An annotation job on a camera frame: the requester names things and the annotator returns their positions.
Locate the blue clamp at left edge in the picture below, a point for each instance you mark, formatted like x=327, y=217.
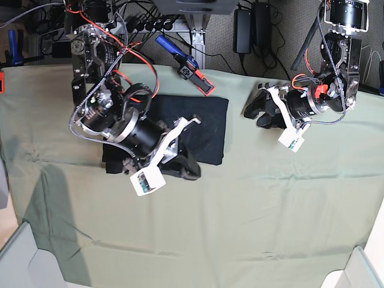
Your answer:
x=14, y=56

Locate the white bin left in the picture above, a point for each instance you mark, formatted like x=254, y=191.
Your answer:
x=23, y=264

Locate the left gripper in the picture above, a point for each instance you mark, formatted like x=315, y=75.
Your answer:
x=301, y=104

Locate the light green table cloth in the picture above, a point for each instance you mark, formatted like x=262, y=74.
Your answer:
x=264, y=217

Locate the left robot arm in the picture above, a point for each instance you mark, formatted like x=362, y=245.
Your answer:
x=332, y=53

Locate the blue orange bar clamp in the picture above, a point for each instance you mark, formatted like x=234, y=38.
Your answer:
x=188, y=69

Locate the clamp at right edge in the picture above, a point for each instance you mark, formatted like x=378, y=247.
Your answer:
x=372, y=90

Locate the white power strip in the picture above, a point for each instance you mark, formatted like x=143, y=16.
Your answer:
x=136, y=25

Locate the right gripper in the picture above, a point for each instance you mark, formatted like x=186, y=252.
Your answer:
x=142, y=137

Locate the black T-shirt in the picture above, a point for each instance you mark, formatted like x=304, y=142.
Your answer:
x=206, y=140

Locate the aluminium frame post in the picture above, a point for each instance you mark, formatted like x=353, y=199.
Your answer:
x=197, y=24

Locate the white bin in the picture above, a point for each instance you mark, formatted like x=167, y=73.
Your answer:
x=359, y=272
x=23, y=264

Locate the black power adapter right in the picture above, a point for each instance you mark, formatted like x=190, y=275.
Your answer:
x=242, y=31

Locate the black power adapter left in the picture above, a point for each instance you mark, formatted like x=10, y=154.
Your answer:
x=61, y=49

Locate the black power adapter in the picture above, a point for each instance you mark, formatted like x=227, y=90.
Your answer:
x=262, y=24
x=61, y=49
x=242, y=31

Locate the white bin right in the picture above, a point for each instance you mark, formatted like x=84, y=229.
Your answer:
x=359, y=272

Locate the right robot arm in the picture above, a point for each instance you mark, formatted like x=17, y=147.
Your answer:
x=108, y=107

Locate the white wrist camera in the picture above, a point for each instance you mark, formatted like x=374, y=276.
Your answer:
x=292, y=139
x=147, y=180

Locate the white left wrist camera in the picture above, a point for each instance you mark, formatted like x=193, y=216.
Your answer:
x=292, y=139

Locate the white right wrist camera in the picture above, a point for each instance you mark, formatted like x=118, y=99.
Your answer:
x=147, y=180

